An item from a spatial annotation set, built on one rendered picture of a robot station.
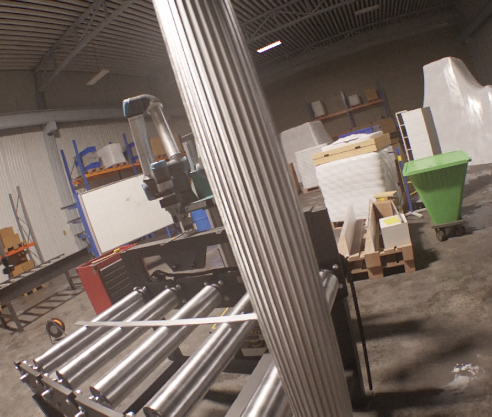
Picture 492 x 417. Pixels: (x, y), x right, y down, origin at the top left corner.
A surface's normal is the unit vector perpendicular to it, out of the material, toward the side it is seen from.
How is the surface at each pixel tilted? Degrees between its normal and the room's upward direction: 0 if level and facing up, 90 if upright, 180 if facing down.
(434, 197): 101
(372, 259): 90
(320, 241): 90
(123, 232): 90
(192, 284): 90
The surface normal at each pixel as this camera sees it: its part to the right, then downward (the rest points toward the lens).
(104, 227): 0.61, -0.09
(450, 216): -0.47, 0.46
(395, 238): -0.36, 0.25
